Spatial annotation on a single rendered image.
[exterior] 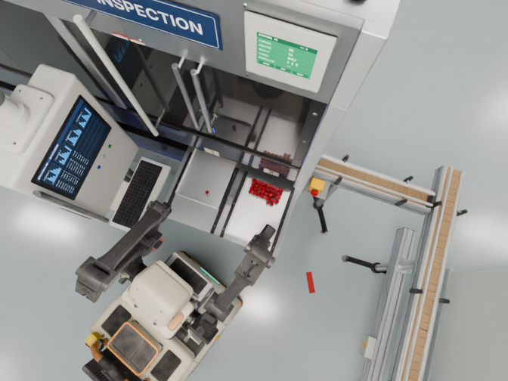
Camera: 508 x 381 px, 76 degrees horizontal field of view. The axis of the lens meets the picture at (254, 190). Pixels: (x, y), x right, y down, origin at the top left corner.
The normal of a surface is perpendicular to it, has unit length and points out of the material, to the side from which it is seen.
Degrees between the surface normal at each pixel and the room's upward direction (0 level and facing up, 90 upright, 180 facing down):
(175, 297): 42
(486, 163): 0
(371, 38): 90
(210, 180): 0
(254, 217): 0
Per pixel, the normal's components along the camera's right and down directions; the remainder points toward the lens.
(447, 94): 0.00, -0.25
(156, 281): 0.42, -0.70
